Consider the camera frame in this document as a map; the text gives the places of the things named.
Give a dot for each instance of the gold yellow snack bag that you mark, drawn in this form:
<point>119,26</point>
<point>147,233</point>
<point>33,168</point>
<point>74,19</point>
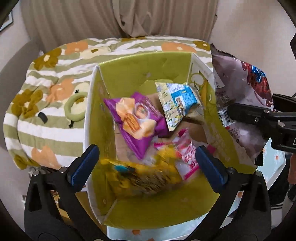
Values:
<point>129,179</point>

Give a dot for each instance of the person right hand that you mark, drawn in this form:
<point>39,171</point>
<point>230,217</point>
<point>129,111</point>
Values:
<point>292,171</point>

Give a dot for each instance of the grey headboard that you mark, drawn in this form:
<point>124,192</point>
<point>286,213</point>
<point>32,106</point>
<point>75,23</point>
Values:
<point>13,76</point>

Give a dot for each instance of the daisy print tablecloth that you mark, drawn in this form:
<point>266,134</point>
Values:
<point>273,163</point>

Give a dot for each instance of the purple potato chips bag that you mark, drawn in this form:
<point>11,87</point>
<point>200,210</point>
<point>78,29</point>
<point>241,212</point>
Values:
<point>139,121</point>

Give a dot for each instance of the floral striped duvet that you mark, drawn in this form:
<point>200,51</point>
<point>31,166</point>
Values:
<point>37,131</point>

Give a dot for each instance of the pink white candy bag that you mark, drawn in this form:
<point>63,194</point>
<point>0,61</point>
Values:
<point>185,148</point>

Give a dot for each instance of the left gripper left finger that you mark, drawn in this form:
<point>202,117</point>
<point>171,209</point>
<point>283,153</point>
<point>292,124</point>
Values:
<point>52,210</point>

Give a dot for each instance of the grey red snack bag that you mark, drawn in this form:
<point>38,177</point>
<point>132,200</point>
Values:
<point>240,82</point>

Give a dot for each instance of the green cardboard box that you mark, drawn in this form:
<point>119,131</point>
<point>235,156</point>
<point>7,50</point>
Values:
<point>122,77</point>

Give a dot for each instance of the beige curtain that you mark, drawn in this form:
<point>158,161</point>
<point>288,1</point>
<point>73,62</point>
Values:
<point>54,23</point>

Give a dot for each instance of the blue white snack bag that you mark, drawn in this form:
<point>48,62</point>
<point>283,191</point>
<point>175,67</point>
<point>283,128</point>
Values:
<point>179,101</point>

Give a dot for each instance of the framed houses picture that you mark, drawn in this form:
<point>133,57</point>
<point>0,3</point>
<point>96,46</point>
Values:
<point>7,21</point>

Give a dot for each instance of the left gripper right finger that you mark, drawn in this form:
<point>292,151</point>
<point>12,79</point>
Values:
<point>242,210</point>

